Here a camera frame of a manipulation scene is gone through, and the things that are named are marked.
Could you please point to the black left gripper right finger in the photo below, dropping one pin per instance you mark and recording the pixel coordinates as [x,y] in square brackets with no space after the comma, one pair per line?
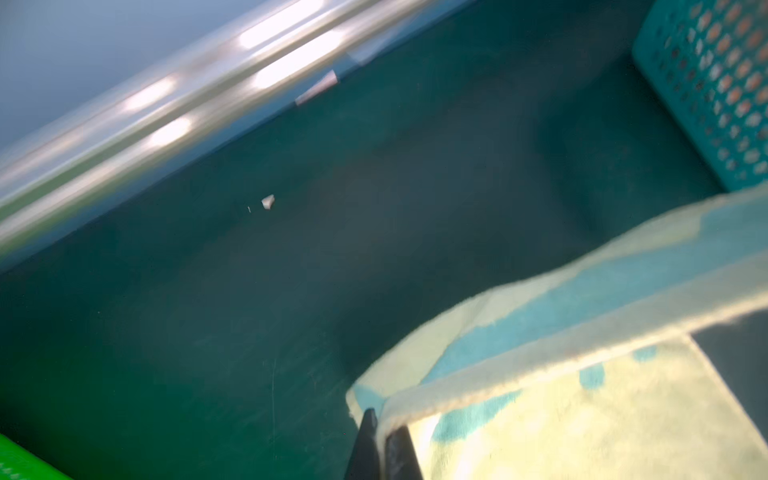
[400,460]

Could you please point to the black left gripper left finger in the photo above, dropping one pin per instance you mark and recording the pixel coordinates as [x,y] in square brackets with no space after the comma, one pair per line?
[364,463]

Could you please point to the teal yellow patterned towel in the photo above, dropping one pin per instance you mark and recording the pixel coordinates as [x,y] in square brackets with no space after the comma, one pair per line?
[590,371]

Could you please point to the small white paper scrap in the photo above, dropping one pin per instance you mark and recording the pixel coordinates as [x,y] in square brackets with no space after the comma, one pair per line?
[268,202]

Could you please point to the green plastic basket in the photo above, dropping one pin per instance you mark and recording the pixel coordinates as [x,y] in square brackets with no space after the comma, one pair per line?
[16,463]

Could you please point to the teal plastic basket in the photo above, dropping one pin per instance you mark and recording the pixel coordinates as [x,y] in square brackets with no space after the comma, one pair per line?
[707,61]

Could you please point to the horizontal aluminium frame bar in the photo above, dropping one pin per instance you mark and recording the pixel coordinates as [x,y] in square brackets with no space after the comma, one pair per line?
[84,156]

